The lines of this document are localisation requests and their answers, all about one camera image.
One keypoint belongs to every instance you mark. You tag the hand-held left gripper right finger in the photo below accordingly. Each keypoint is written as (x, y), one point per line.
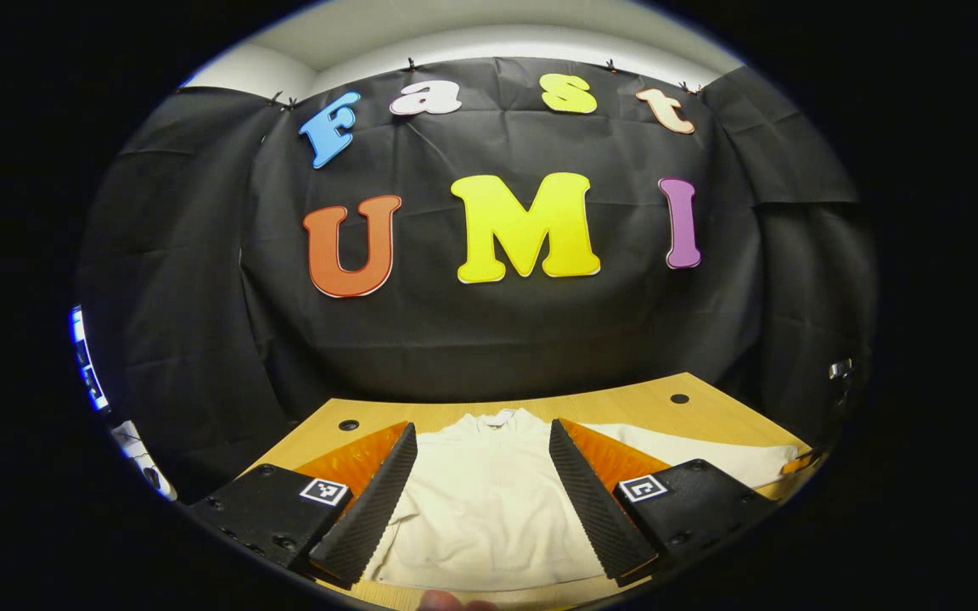
(595, 509)

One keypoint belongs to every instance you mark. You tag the black backdrop cloth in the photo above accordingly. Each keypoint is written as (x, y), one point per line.
(489, 339)

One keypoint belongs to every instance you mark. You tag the cream sweatshirt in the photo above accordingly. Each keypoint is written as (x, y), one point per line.
(480, 509)

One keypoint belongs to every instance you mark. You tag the computer monitor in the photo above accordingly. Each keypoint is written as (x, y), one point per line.
(86, 356)

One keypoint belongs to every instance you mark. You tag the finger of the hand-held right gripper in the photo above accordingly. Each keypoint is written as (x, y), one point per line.
(799, 462)

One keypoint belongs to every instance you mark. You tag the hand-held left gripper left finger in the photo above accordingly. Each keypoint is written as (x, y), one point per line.
(374, 509)

